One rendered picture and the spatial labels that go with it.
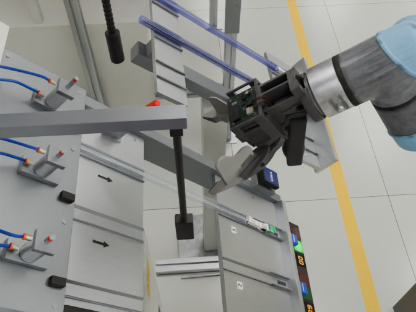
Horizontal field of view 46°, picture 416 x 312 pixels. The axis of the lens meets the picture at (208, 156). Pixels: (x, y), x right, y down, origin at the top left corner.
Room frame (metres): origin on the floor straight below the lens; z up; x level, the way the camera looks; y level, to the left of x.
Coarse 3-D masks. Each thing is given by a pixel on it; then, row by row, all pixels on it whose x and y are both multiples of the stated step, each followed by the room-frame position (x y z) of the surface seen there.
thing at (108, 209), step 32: (96, 160) 0.43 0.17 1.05; (128, 160) 0.46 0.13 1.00; (96, 192) 0.38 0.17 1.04; (128, 192) 0.40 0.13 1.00; (96, 224) 0.32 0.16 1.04; (128, 224) 0.34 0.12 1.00; (96, 256) 0.28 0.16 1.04; (128, 256) 0.29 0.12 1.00; (96, 288) 0.23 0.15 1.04; (128, 288) 0.25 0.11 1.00
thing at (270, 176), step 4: (264, 168) 0.58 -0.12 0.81; (264, 172) 0.57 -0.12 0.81; (268, 172) 0.57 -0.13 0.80; (272, 172) 0.58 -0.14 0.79; (268, 176) 0.56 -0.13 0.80; (272, 176) 0.57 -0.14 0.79; (276, 176) 0.58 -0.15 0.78; (268, 180) 0.55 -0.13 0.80; (272, 180) 0.56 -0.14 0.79; (276, 180) 0.56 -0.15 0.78; (276, 184) 0.55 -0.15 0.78
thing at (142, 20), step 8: (144, 24) 0.76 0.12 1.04; (152, 24) 0.77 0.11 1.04; (160, 32) 0.76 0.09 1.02; (168, 32) 0.77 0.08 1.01; (176, 40) 0.77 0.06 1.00; (184, 40) 0.78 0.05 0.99; (192, 48) 0.77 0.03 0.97; (200, 48) 0.78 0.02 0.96; (200, 56) 0.77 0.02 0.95; (208, 56) 0.78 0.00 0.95; (216, 64) 0.78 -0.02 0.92; (224, 64) 0.78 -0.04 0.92; (232, 72) 0.78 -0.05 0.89; (240, 72) 0.79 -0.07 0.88; (248, 80) 0.78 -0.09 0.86
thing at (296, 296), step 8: (280, 208) 0.53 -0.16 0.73; (280, 216) 0.51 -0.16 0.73; (280, 224) 0.49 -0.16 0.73; (288, 224) 0.49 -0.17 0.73; (280, 232) 0.47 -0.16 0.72; (288, 232) 0.47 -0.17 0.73; (288, 240) 0.45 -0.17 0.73; (288, 248) 0.43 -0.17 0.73; (288, 256) 0.41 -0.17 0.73; (288, 264) 0.40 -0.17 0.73; (296, 264) 0.39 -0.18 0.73; (288, 272) 0.38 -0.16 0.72; (296, 272) 0.38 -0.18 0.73; (288, 280) 0.36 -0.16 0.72; (296, 280) 0.36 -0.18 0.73; (296, 288) 0.34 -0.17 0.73; (296, 296) 0.33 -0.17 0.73; (296, 304) 0.31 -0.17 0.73
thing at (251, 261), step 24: (240, 192) 0.52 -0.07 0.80; (216, 216) 0.44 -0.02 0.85; (264, 216) 0.49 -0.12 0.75; (240, 240) 0.41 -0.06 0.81; (264, 240) 0.43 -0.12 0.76; (240, 264) 0.36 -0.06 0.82; (264, 264) 0.38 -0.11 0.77; (240, 288) 0.31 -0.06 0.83; (264, 288) 0.33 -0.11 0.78; (288, 288) 0.34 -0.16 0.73
